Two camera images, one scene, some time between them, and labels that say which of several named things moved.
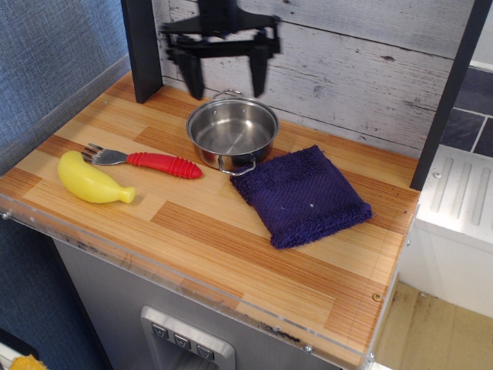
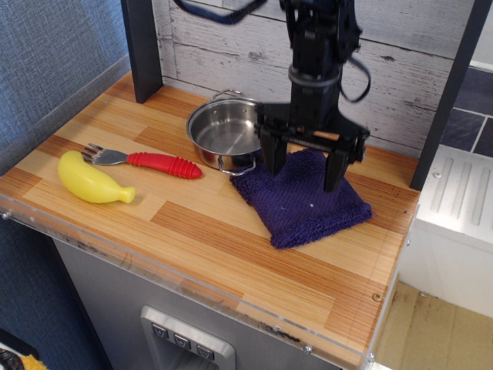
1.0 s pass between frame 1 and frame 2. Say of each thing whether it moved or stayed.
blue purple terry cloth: stayed
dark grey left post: stayed
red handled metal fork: stayed
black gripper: moved
